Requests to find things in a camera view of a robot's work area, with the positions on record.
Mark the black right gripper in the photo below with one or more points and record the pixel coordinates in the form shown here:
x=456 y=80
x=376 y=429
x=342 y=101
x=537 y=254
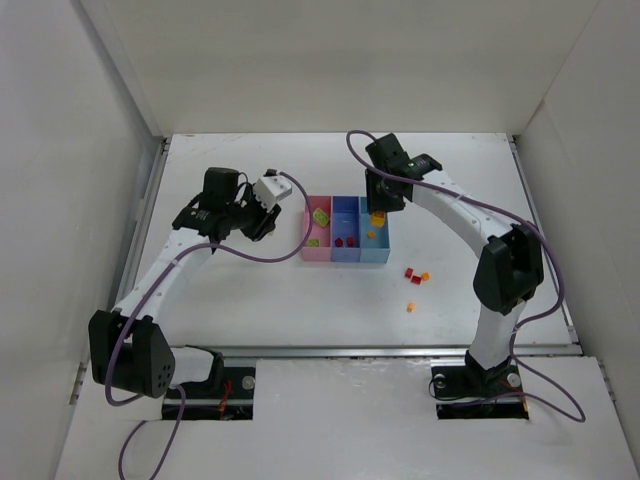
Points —
x=379 y=198

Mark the light blue plastic bin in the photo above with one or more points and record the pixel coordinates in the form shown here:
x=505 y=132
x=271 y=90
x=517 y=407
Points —
x=375 y=250

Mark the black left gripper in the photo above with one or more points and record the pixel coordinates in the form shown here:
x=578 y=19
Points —
x=261 y=223

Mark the dark blue plastic bin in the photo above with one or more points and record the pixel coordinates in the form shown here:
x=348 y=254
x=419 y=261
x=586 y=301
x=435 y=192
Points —
x=344 y=224

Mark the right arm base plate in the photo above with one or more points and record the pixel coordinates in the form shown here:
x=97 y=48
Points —
x=462 y=395

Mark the aluminium front rail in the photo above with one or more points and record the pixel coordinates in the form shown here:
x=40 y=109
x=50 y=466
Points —
x=357 y=352

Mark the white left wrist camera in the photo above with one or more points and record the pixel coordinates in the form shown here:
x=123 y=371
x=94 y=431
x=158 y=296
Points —
x=271 y=188

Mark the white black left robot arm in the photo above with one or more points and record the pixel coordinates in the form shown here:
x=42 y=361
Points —
x=128 y=348

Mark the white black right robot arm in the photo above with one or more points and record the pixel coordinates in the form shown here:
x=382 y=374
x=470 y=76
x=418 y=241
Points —
x=509 y=255

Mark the pink plastic bin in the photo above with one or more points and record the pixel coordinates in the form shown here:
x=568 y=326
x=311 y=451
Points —
x=322 y=254

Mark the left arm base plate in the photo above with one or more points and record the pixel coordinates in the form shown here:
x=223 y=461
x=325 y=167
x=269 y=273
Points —
x=229 y=396

